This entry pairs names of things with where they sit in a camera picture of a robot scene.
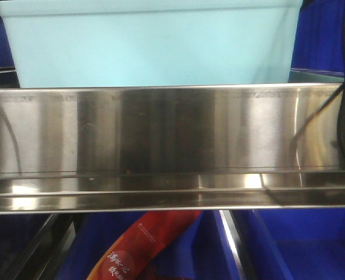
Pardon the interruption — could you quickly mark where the dark blue bin upper right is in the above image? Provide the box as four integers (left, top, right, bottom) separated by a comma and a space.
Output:
291, 1, 344, 72

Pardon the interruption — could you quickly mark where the red snack package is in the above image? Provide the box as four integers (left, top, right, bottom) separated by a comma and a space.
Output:
87, 210, 201, 279

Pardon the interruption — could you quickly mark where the light blue plastic bin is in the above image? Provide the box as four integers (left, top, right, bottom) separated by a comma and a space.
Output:
0, 1, 302, 88

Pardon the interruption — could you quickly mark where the dark blue bin lower right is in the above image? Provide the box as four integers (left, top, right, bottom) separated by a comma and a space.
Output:
233, 208, 345, 279

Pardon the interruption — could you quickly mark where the dark blue bin lower middle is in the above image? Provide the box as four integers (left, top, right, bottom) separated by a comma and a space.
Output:
56, 211, 240, 279

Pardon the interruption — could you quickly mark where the steel divider rail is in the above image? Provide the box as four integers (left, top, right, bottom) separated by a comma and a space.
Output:
219, 210, 250, 279

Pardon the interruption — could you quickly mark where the stainless steel shelf rail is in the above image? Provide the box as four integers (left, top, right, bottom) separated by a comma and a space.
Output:
0, 83, 345, 214

